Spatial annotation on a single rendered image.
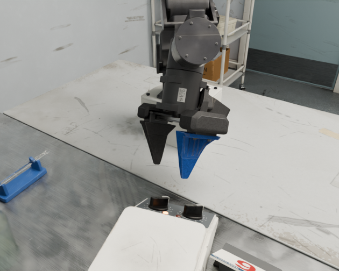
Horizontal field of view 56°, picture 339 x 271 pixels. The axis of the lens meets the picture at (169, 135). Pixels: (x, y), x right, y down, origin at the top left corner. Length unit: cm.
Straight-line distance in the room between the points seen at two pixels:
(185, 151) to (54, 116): 52
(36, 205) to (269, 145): 50
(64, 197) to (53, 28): 152
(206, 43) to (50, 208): 40
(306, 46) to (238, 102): 239
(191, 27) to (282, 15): 288
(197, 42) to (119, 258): 28
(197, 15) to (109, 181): 37
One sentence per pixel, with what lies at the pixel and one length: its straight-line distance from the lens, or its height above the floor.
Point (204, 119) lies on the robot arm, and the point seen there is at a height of 111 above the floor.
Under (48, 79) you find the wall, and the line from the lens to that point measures 208.
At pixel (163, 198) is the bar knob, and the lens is 52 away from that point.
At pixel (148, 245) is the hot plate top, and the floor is 99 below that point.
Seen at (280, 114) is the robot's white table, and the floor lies 90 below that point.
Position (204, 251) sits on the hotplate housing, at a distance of 45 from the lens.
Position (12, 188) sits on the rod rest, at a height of 91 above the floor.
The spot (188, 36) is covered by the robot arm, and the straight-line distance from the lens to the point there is 41.
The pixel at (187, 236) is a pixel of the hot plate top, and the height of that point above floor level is 99.
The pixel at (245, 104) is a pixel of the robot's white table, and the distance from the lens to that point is 92.
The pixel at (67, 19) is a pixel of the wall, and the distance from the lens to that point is 211.
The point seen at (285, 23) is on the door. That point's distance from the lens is 329.
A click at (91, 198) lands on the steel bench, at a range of 62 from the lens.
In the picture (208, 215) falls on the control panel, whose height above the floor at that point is 94.
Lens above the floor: 133
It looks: 34 degrees down
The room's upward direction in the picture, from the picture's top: straight up
